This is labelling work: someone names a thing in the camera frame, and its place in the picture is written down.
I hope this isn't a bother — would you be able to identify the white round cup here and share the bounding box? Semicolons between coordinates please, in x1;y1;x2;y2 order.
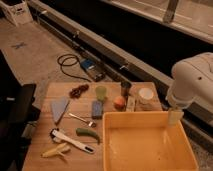
138;88;154;110

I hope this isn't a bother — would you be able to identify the blue power device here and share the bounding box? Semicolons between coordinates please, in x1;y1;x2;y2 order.
80;59;105;82

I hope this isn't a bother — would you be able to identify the green chili pepper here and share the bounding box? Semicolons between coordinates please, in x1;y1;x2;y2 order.
76;128;100;144

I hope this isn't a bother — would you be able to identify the yellow plastic bin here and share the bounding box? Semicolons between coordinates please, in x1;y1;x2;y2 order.
103;111;199;171

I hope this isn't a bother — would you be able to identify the white black-handled tool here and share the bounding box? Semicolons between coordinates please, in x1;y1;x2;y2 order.
50;129;94;154

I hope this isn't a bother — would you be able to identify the blue sponge block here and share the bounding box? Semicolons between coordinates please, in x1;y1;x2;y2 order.
91;101;103;119

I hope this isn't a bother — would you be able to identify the yellow banana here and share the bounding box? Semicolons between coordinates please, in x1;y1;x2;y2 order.
41;143;70;158

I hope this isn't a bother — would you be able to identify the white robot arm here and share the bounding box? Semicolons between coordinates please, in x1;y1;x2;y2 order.
166;52;213;125

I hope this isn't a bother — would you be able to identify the orange peach fruit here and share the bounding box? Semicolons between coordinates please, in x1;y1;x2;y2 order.
113;96;126;110

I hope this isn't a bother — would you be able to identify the black cable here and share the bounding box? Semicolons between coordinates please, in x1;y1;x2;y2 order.
56;53;92;83

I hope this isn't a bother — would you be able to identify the metal spoon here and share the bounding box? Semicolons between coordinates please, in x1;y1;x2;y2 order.
68;113;97;128

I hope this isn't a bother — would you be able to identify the blue triangular cloth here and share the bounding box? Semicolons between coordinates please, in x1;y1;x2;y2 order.
50;97;69;124

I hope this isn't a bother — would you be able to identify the green plastic cup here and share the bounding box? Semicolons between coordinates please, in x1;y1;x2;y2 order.
95;86;107;101

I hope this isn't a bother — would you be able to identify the white cardboard box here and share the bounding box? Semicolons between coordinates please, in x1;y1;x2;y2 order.
0;0;33;27

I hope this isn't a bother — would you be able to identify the dark metal cup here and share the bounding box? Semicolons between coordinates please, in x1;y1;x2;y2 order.
121;81;131;97

